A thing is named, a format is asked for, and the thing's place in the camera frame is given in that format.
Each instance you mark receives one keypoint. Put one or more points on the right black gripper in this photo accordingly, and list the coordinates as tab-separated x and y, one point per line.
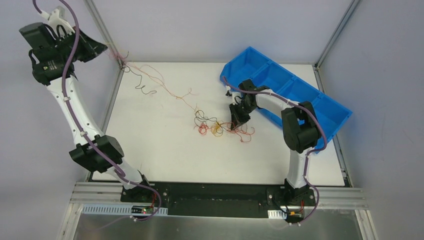
239	110

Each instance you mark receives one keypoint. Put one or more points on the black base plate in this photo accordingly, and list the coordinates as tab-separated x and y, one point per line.
251	201

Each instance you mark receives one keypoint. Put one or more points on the aluminium frame rail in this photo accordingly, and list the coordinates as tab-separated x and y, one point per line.
339	198

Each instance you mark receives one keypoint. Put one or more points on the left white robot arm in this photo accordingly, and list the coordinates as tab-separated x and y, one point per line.
94	150

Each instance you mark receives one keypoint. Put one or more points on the blue compartment bin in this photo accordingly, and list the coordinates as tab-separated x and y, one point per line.
263	71

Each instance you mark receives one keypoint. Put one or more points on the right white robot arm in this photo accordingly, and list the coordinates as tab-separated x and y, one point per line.
300	127

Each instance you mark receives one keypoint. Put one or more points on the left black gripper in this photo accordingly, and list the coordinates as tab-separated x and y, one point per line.
81	43

